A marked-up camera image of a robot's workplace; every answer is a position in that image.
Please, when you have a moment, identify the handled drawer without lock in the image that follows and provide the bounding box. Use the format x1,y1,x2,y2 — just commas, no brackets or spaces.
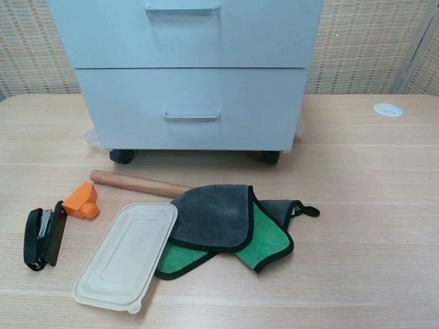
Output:
46,0,325,69

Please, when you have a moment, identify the grey and green microfibre cloth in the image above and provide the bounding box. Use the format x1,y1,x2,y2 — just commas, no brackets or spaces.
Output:
154,184,321,280

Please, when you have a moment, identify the black stapler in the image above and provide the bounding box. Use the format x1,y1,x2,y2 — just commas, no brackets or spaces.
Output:
23,200,69,272

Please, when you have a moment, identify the white three-drawer cabinet body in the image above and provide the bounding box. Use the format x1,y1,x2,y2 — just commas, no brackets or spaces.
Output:
46,0,325,154

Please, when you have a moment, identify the wooden rolling pin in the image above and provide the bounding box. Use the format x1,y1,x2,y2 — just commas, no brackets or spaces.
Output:
89,169,193,199

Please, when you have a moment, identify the white partition frame post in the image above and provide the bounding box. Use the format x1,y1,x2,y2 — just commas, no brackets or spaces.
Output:
393,12,439,96

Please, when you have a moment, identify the black caster wheel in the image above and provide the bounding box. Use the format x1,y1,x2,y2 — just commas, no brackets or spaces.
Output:
261,150,282,167
109,149,136,166

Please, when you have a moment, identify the beige pulp lunch box lid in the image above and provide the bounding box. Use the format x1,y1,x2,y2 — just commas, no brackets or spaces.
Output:
73,202,180,306

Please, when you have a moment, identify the handled drawer above casters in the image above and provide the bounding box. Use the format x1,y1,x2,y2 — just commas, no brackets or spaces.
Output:
73,66,309,151

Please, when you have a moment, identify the orange plastic block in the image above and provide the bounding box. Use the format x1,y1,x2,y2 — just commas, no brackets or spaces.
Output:
62,182,102,221

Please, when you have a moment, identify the white round cable grommet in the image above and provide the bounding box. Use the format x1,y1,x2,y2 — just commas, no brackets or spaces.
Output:
372,102,403,119

